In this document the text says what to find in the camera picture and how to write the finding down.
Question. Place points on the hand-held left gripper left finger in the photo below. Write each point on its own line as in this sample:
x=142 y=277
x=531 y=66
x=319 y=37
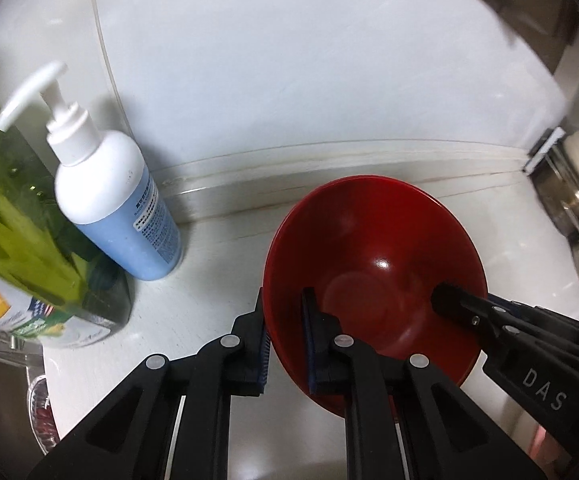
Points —
x=254 y=360

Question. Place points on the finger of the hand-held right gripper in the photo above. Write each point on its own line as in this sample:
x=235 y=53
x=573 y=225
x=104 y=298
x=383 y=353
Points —
x=499 y=301
x=454 y=302

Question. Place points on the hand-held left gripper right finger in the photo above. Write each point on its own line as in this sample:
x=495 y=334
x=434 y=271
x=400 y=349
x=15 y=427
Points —
x=314 y=350

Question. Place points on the red and black bowl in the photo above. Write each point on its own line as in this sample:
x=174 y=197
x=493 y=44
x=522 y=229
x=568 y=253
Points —
x=369 y=240

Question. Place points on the wide steel pot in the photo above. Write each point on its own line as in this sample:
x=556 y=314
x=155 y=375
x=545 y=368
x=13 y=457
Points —
x=564 y=205

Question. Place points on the white and steel pot rack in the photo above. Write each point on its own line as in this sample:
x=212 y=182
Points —
x=544 y=150

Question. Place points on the white and blue pump bottle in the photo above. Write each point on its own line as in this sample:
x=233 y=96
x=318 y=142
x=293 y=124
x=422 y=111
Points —
x=114 y=200

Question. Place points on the metal bowl with red food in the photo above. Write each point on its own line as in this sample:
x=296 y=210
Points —
x=41 y=410

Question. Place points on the green dish soap bottle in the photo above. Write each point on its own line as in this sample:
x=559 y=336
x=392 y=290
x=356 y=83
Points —
x=14 y=220

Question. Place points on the dark wooden window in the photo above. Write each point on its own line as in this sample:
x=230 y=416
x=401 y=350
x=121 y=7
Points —
x=544 y=10

